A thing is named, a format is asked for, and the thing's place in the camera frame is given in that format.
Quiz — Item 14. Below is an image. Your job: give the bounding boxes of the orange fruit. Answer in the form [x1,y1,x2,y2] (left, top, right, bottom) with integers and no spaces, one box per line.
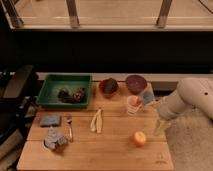
[132,131,147,147]

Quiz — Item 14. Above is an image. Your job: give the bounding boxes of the dark toy items in tray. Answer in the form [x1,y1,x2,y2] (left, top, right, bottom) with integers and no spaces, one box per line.
[57,87,85,104]

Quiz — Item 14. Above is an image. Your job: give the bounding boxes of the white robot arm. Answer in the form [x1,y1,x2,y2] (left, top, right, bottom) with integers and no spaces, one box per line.
[153,77,213,136]

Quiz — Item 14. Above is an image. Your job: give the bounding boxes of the green plastic tray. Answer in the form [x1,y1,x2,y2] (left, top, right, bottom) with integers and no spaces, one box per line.
[36,74,92,109]

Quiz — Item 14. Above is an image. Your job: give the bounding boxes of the purple bowl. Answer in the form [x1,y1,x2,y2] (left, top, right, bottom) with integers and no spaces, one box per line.
[126,75,147,94]

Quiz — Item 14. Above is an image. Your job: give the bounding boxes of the clear cup with red item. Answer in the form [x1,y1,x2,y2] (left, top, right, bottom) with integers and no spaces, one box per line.
[126,95,142,115]

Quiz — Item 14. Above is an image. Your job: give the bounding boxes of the blue sponge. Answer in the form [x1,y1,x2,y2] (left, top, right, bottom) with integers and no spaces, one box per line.
[40,115,61,127]

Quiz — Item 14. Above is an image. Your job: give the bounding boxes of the blue scoop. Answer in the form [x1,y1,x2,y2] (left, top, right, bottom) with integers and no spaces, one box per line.
[142,91,155,105]

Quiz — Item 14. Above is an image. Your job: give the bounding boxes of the red bowl with dark object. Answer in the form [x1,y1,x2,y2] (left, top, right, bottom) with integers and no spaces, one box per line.
[99,78,119,98]

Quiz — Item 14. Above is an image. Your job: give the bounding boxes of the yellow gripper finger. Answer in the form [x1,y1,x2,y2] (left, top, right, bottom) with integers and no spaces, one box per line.
[153,120,161,136]

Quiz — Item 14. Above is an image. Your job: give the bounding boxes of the black chair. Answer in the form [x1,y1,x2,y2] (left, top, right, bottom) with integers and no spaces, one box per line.
[0,65,38,159]

